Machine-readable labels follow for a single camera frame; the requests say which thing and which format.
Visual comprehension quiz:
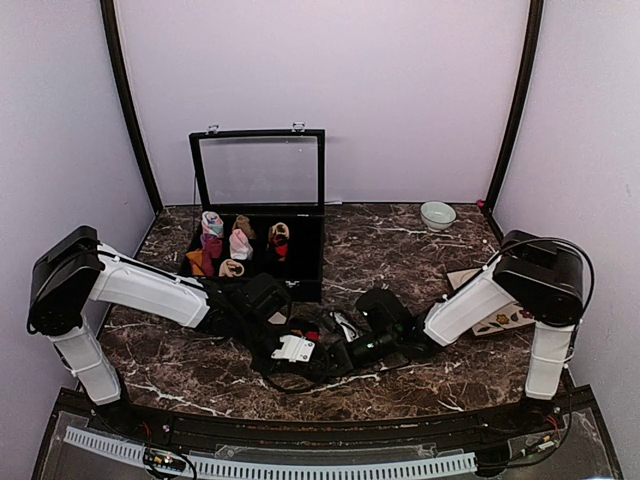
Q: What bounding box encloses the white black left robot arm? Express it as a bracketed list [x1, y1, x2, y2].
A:
[27, 225, 292, 436]

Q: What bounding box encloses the black left frame post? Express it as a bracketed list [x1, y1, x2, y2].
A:
[99, 0, 164, 215]

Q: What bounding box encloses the magenta rolled sock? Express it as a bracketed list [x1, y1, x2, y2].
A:
[200, 233, 224, 259]

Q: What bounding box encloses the black frame post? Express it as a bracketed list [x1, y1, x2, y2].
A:
[483, 0, 544, 216]
[99, 0, 164, 215]

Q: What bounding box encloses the pale green ceramic bowl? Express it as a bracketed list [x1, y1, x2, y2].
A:
[420, 201, 457, 232]

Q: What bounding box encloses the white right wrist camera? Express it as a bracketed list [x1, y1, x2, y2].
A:
[330, 311, 360, 342]

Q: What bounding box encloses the white slotted cable duct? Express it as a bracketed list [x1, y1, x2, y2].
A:
[63, 427, 478, 480]

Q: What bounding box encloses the floral patterned coaster tile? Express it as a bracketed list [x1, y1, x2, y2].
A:
[446, 268, 535, 337]

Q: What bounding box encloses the black table edge rail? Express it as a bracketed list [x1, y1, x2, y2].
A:
[54, 387, 596, 456]

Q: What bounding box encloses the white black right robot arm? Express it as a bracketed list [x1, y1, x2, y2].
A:
[328, 230, 596, 434]

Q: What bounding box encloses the black red yellow argyle sock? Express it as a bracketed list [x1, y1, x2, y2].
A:
[290, 329, 319, 343]

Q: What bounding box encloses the black right frame post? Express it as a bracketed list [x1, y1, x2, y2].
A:
[483, 0, 544, 216]

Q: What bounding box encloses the black glass-lid sock box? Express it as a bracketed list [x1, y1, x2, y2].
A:
[188, 126, 326, 302]

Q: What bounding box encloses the beige rolled sock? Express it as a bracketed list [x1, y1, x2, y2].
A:
[218, 259, 245, 278]

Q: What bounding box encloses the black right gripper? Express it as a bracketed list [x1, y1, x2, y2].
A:
[317, 330, 400, 380]

